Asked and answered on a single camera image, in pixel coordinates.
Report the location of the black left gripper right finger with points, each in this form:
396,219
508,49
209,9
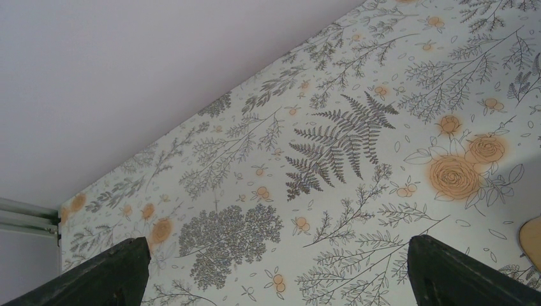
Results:
441,275

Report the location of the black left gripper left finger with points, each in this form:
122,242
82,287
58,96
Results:
117,276

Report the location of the gold metal tin box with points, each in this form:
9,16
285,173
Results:
529,241

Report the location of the floral patterned table mat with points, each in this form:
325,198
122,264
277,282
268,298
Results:
304,184

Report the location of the aluminium frame rail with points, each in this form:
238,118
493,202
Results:
29,240

